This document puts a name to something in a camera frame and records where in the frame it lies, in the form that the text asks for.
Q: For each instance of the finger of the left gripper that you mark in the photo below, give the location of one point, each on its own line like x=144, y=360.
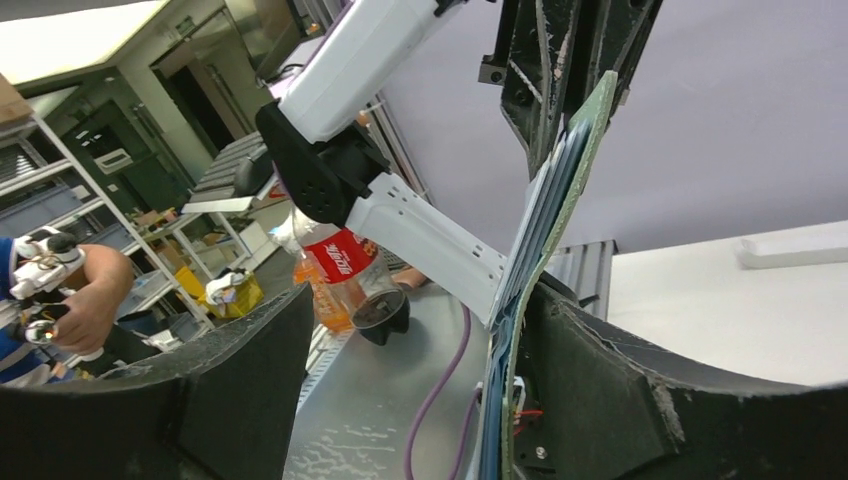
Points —
x=532, y=40
x=611, y=36

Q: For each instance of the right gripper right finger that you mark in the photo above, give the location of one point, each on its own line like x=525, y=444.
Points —
x=616, y=406

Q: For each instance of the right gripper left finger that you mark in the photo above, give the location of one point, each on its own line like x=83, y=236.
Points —
x=221, y=406

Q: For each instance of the operator forearm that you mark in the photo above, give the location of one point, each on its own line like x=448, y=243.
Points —
x=109, y=278

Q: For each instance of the operator hand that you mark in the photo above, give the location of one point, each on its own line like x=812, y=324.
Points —
x=86, y=326

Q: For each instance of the white clear stand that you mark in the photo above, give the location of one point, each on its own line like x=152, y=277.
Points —
x=791, y=250

